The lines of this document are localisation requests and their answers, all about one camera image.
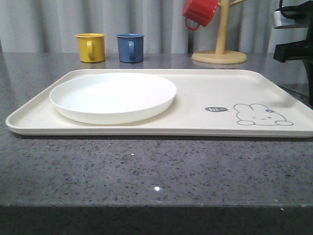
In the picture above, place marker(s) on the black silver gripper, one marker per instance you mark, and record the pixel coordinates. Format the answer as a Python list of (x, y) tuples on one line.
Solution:
[(298, 16)]

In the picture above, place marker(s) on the white round plate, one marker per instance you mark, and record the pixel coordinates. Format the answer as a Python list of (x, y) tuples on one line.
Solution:
[(113, 98)]

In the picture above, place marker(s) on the wooden mug tree stand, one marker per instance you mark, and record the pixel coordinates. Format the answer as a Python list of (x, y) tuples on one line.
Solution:
[(220, 55)]

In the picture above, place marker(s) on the red enamel mug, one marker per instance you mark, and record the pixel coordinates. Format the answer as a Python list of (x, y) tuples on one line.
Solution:
[(199, 11)]

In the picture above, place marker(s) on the cream bunny print tray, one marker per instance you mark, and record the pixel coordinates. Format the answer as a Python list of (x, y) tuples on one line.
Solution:
[(234, 103)]

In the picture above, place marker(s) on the blue enamel mug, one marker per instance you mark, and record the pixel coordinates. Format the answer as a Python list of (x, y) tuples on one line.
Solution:
[(130, 47)]

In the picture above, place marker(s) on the yellow enamel mug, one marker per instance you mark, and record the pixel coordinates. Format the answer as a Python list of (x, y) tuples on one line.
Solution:
[(91, 47)]

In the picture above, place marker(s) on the grey pleated curtain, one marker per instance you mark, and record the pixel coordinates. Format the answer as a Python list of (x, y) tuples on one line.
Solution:
[(51, 25)]

